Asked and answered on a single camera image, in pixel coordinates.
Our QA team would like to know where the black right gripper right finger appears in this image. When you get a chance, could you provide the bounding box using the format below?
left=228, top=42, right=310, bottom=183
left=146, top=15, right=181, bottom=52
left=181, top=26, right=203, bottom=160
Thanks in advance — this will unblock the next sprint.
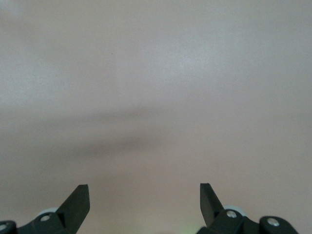
left=196, top=183, right=299, bottom=234

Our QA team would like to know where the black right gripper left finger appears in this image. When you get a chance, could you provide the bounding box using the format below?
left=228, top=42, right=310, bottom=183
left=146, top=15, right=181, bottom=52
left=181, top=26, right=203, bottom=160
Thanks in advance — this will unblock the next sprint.
left=0, top=184, right=90, bottom=234

